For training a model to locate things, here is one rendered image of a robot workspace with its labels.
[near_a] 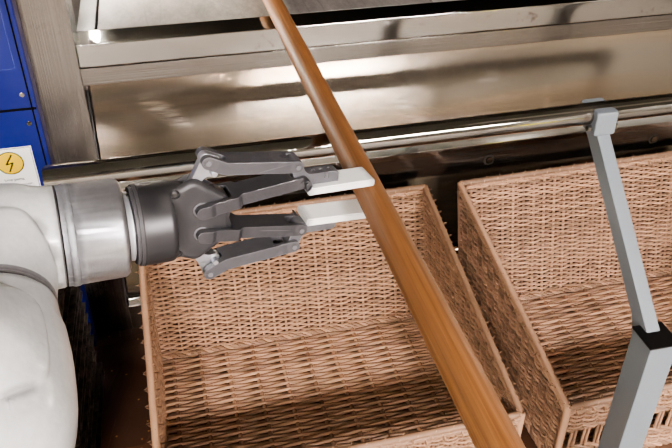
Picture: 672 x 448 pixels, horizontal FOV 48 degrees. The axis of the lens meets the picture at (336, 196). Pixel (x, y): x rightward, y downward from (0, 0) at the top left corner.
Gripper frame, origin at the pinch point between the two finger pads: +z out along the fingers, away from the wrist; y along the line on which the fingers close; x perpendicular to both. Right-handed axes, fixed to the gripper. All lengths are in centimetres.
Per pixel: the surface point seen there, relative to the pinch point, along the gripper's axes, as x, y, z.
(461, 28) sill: -49, 0, 45
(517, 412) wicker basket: -4, 45, 35
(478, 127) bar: -14.5, 1.6, 26.3
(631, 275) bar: 1.8, 17.4, 42.4
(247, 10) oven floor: -64, -1, 10
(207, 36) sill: -56, 1, 1
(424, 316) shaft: 19.6, 0.3, -0.7
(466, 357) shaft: 25.2, 0.0, -0.3
